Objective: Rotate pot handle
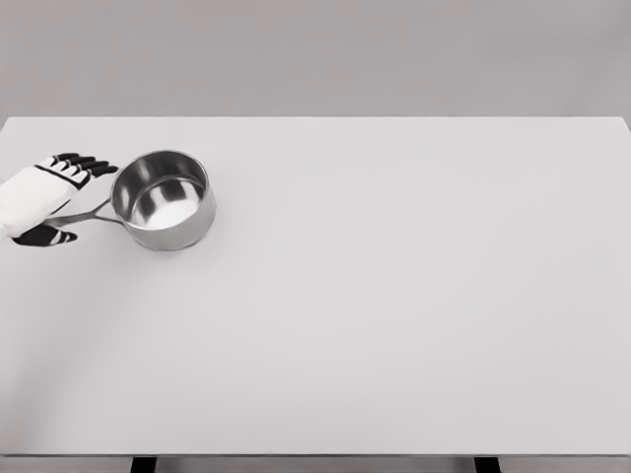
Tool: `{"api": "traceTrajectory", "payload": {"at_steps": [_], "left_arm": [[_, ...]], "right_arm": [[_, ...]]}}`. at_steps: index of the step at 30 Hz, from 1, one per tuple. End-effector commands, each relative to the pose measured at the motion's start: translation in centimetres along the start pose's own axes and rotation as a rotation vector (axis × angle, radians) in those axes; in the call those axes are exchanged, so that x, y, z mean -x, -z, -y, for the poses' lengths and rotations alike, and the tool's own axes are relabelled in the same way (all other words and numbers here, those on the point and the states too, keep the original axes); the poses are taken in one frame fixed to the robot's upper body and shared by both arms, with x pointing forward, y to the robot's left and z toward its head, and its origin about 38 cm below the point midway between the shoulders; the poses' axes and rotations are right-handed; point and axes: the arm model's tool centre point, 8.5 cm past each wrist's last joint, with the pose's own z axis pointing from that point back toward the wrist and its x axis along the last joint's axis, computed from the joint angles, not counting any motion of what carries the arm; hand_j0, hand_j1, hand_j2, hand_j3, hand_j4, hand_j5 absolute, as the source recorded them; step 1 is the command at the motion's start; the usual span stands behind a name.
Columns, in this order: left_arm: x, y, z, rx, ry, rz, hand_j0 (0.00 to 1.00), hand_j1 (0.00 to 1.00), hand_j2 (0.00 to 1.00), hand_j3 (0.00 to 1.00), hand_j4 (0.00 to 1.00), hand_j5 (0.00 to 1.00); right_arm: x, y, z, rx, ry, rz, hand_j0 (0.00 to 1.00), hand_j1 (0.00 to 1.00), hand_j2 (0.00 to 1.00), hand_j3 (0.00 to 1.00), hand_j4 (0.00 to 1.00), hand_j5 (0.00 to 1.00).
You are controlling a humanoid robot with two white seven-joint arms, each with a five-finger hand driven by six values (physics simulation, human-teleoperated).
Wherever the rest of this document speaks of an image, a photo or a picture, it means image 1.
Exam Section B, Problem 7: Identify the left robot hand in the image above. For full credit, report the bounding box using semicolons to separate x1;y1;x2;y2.
0;152;119;247

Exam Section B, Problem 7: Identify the stainless steel pot with handle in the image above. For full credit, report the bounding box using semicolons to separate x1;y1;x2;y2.
47;150;218;252

